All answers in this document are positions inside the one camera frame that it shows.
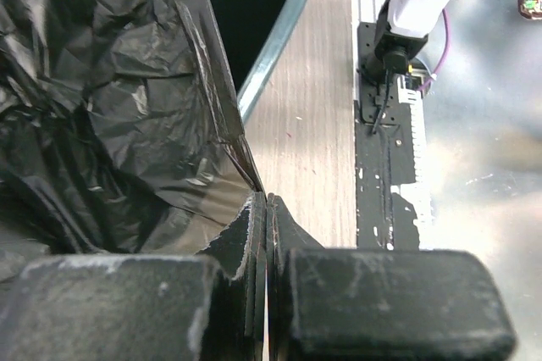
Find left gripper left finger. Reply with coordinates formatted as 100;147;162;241
1;192;266;360

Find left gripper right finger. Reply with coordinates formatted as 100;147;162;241
266;194;517;360

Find black trash bag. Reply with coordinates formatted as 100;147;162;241
1;0;262;280

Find dark green trash bin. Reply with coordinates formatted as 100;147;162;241
211;0;307;121

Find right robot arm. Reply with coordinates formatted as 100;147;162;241
361;0;450;83

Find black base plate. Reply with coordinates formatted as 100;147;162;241
354;19;424;251

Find white cable duct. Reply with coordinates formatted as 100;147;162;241
397;75;433;227

